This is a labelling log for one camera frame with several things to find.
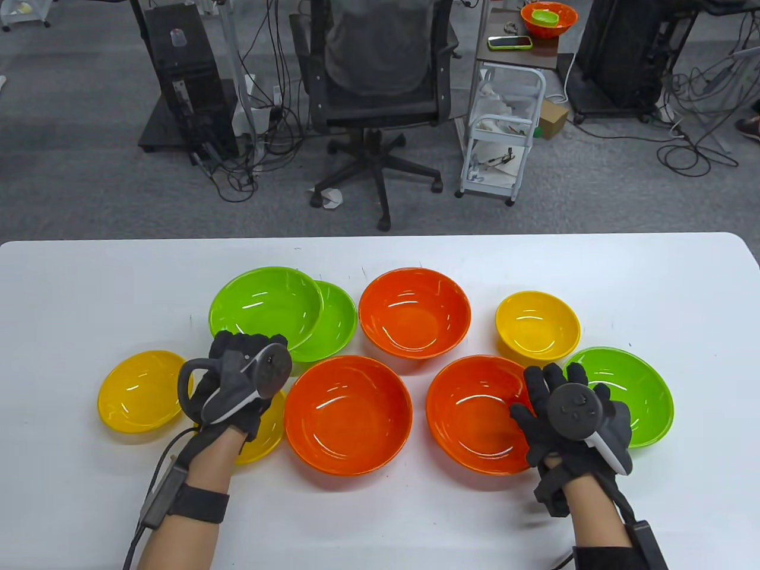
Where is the person's right hand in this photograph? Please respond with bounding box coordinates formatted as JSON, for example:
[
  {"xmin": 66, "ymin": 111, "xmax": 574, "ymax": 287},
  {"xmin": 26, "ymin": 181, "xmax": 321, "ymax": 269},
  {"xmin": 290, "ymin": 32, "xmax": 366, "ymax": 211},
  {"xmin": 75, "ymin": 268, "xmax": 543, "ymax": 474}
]
[{"xmin": 509, "ymin": 362, "xmax": 632, "ymax": 486}]

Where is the person's left hand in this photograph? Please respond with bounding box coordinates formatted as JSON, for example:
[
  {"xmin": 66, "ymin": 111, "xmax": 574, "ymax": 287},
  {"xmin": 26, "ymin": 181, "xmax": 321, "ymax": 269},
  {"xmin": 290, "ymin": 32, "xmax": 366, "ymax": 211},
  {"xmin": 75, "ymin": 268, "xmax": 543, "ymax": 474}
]
[{"xmin": 177, "ymin": 331, "xmax": 293, "ymax": 470}]

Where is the large orange bowl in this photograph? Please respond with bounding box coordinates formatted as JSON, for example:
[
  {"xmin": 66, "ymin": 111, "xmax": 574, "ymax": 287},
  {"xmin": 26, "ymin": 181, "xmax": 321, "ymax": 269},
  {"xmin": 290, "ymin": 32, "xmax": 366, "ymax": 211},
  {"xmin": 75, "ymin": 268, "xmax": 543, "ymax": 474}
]
[
  {"xmin": 521, "ymin": 2, "xmax": 578, "ymax": 40},
  {"xmin": 284, "ymin": 355, "xmax": 414, "ymax": 477},
  {"xmin": 426, "ymin": 354, "xmax": 542, "ymax": 476},
  {"xmin": 358, "ymin": 267, "xmax": 472, "ymax": 361}
]

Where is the small yellow bowl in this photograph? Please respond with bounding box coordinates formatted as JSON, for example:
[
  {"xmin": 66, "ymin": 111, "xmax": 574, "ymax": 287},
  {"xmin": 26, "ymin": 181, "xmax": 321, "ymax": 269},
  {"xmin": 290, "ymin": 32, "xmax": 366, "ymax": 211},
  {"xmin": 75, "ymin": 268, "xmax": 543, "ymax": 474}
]
[
  {"xmin": 495, "ymin": 291, "xmax": 581, "ymax": 364},
  {"xmin": 235, "ymin": 389, "xmax": 289, "ymax": 466},
  {"xmin": 97, "ymin": 350, "xmax": 192, "ymax": 434}
]

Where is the person's left forearm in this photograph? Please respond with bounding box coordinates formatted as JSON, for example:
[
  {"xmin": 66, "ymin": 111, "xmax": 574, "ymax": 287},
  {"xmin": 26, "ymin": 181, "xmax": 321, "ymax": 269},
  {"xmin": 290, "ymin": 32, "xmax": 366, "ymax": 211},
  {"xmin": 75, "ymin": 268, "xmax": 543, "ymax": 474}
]
[{"xmin": 135, "ymin": 429, "xmax": 249, "ymax": 570}]

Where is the grey hand controller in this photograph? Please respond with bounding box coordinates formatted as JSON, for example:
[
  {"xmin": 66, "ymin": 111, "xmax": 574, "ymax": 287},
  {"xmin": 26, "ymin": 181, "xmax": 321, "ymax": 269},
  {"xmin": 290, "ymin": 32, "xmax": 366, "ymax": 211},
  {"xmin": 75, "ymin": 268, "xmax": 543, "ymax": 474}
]
[
  {"xmin": 178, "ymin": 343, "xmax": 293, "ymax": 426},
  {"xmin": 546, "ymin": 383, "xmax": 631, "ymax": 476}
]

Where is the black glove sensor unit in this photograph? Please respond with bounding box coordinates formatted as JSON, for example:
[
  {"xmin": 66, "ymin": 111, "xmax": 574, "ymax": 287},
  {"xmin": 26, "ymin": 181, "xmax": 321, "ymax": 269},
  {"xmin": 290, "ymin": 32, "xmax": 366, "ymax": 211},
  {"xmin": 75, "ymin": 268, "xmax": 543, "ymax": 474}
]
[{"xmin": 533, "ymin": 466, "xmax": 572, "ymax": 518}]

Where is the crumpled white paper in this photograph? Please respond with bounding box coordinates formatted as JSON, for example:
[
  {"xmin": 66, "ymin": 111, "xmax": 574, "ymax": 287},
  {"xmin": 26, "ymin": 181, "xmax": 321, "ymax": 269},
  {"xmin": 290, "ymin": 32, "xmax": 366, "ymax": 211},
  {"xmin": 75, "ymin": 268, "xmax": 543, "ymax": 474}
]
[{"xmin": 307, "ymin": 186, "xmax": 344, "ymax": 210}]

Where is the black rolling base platform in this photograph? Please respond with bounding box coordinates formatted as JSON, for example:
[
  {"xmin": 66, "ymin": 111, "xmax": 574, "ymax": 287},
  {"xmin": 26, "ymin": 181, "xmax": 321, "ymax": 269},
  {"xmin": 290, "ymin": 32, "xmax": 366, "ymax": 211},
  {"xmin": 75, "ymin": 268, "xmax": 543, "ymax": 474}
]
[{"xmin": 138, "ymin": 95, "xmax": 239, "ymax": 156}]

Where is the black computer tower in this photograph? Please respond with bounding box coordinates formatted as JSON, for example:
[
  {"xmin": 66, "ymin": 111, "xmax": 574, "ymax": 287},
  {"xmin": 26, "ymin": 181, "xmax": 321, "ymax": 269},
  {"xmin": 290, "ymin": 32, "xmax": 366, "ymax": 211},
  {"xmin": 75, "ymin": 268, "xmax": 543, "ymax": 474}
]
[{"xmin": 144, "ymin": 5, "xmax": 238, "ymax": 161}]

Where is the black office chair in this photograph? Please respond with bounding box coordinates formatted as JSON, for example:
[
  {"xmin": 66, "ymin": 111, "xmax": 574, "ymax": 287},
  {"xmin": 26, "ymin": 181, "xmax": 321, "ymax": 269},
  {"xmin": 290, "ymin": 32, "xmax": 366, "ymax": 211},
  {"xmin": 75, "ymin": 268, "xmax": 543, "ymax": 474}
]
[{"xmin": 289, "ymin": 0, "xmax": 460, "ymax": 232}]

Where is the cardboard box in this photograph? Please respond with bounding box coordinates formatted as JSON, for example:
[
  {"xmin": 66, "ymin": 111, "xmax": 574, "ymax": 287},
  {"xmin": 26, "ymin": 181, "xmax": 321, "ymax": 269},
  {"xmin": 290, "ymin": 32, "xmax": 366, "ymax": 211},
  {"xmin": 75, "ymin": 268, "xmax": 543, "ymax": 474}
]
[{"xmin": 536, "ymin": 99, "xmax": 569, "ymax": 141}]

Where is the brown side table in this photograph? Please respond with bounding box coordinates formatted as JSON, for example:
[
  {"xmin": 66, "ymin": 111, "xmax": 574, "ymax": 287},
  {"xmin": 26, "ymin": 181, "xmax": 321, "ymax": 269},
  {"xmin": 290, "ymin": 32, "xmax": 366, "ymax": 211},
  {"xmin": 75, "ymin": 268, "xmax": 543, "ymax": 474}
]
[{"xmin": 475, "ymin": 7, "xmax": 560, "ymax": 73}]

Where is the white rolling cart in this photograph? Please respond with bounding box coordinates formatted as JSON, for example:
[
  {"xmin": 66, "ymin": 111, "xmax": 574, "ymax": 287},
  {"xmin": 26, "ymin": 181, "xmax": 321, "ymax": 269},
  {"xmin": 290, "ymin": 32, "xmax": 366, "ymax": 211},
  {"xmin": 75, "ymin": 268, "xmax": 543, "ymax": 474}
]
[{"xmin": 0, "ymin": 0, "xmax": 53, "ymax": 31}]

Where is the black equipment cabinet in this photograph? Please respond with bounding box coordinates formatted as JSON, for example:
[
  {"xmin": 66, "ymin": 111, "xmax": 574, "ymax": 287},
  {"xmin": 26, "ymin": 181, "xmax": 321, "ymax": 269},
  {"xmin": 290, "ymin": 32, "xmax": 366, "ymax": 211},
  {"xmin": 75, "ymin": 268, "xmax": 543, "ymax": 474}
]
[{"xmin": 573, "ymin": 0, "xmax": 701, "ymax": 124}]

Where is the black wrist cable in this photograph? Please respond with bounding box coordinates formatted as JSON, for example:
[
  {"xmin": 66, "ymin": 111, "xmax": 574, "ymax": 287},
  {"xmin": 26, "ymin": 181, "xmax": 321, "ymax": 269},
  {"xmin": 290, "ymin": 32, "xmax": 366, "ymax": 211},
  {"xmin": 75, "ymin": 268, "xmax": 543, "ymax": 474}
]
[
  {"xmin": 122, "ymin": 426, "xmax": 202, "ymax": 570},
  {"xmin": 600, "ymin": 469, "xmax": 636, "ymax": 526}
]

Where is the black wrist strap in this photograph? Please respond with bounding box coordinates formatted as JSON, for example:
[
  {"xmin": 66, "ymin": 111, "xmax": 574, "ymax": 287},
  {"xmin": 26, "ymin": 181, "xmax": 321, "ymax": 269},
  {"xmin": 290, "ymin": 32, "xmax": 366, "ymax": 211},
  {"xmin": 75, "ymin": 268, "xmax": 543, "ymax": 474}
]
[
  {"xmin": 176, "ymin": 482, "xmax": 230, "ymax": 524},
  {"xmin": 571, "ymin": 545, "xmax": 635, "ymax": 570}
]

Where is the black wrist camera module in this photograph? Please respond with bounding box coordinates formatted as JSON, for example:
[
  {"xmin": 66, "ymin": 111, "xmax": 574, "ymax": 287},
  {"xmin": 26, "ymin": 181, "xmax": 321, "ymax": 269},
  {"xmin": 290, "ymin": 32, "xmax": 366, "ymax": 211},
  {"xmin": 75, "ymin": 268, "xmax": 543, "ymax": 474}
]
[
  {"xmin": 139, "ymin": 463, "xmax": 189, "ymax": 530},
  {"xmin": 623, "ymin": 520, "xmax": 669, "ymax": 570}
]

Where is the black floor cable tangle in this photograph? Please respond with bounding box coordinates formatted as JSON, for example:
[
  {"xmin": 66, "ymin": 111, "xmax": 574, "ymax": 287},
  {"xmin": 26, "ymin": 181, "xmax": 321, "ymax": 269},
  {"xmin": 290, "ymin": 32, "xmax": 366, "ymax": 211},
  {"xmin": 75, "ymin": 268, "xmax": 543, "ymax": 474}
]
[{"xmin": 190, "ymin": 0, "xmax": 309, "ymax": 204}]

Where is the white metal frame post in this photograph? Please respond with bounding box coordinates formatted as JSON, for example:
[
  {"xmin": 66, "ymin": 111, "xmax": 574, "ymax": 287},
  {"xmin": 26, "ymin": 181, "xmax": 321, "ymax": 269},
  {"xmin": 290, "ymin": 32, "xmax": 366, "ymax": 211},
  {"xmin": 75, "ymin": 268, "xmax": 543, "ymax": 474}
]
[{"xmin": 215, "ymin": 0, "xmax": 262, "ymax": 173}]

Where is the white wire trolley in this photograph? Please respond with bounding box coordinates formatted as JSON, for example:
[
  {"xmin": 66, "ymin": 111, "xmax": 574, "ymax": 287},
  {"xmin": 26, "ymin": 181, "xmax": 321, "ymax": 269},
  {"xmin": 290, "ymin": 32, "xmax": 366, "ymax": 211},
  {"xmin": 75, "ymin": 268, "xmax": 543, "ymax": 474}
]
[{"xmin": 455, "ymin": 64, "xmax": 547, "ymax": 207}]

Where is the grey floor cable tangle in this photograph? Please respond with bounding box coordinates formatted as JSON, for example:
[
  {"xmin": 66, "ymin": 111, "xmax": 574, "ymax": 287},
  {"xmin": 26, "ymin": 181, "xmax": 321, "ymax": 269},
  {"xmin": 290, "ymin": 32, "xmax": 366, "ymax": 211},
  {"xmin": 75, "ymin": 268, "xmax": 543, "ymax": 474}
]
[{"xmin": 564, "ymin": 0, "xmax": 760, "ymax": 179}]

